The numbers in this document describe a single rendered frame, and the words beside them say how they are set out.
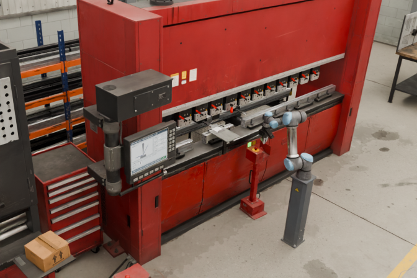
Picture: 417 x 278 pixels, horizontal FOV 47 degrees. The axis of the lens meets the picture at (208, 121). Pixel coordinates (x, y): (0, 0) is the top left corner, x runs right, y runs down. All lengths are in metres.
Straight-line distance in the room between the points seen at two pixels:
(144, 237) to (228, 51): 1.87
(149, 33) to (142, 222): 1.69
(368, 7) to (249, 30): 1.82
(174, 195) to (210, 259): 0.70
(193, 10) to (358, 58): 2.68
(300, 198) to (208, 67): 1.50
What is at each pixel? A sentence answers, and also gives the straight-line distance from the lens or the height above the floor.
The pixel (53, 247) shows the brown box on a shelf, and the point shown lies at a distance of 3.23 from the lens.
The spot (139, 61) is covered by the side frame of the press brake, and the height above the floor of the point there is 2.00.
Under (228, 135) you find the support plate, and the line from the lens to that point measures 4.65.
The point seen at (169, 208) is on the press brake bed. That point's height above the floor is 0.41.
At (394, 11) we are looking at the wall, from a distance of 11.94.
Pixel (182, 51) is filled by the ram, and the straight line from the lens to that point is 4.09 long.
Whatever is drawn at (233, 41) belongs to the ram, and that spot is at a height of 1.88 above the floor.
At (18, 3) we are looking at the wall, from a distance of 7.84.
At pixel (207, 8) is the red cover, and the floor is 2.24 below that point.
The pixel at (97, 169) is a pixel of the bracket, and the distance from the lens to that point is 3.72.
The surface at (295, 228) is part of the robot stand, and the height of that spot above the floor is 0.24.
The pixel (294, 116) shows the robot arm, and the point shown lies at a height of 1.38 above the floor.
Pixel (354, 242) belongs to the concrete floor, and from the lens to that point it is 5.21.
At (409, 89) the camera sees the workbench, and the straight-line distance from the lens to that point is 8.65.
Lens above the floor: 3.20
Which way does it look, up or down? 27 degrees down
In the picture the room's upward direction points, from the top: 3 degrees clockwise
